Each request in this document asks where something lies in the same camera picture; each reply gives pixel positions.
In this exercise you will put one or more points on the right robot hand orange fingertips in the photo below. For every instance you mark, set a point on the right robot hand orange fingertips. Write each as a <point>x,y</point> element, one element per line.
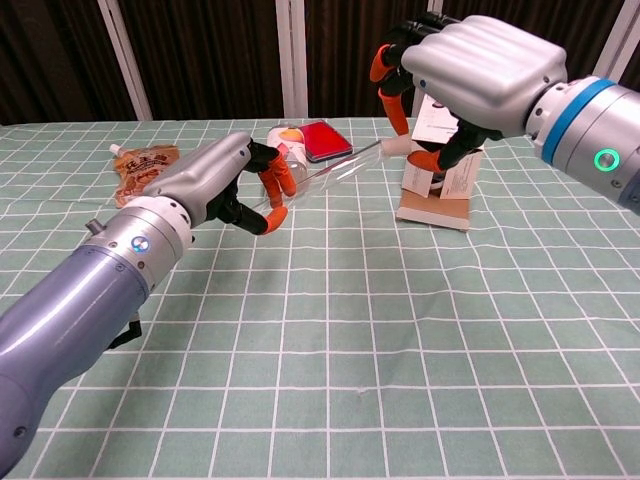
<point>490,70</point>

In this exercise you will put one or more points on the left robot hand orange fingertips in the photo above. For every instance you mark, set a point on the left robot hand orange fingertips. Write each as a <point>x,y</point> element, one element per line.
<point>205,172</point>

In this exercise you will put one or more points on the small white tube cap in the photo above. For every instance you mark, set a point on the small white tube cap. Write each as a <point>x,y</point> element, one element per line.
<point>397,146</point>

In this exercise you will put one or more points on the clear glass test tube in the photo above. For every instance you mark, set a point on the clear glass test tube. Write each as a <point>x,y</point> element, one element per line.
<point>345,167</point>

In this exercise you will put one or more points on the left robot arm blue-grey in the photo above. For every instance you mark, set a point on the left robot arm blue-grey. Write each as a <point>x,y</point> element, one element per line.
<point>75,310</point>

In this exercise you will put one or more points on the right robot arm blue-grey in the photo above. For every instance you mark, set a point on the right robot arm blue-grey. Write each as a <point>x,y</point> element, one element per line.
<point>590,135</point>

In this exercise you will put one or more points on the brown snack pouch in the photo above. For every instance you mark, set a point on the brown snack pouch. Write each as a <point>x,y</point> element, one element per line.
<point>140,167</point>

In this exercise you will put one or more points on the clear bottle peach label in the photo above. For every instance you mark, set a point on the clear bottle peach label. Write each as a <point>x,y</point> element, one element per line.
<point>287,140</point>

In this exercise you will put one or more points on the red stamp pad case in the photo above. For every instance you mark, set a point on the red stamp pad case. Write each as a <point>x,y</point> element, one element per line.
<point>325,140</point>

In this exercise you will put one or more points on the white cardboard product box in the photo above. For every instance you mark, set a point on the white cardboard product box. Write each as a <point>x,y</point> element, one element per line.
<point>435,210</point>

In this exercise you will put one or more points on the green checked tablecloth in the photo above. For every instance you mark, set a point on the green checked tablecloth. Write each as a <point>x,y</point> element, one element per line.
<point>350,325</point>

